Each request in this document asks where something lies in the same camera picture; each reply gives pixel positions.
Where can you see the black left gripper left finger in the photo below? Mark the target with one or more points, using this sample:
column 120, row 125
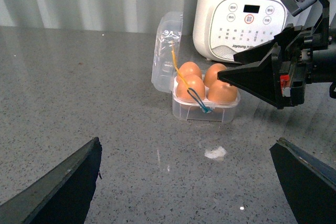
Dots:
column 63, row 195

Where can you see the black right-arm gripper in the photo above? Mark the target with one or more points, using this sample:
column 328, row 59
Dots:
column 278, row 71

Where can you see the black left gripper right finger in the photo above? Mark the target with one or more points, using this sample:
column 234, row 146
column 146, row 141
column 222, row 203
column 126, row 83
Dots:
column 308, row 183

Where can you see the brown egg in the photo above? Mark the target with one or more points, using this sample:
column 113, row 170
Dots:
column 196, row 83
column 222, row 92
column 211, row 73
column 188, row 68

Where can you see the clear plastic egg box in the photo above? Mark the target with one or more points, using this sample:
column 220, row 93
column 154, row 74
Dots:
column 164, row 75

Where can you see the white soy milk maker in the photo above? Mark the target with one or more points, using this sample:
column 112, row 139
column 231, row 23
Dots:
column 223, row 28

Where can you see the blue yellow rubber band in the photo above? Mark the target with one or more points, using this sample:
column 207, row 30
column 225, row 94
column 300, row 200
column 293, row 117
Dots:
column 194, row 95

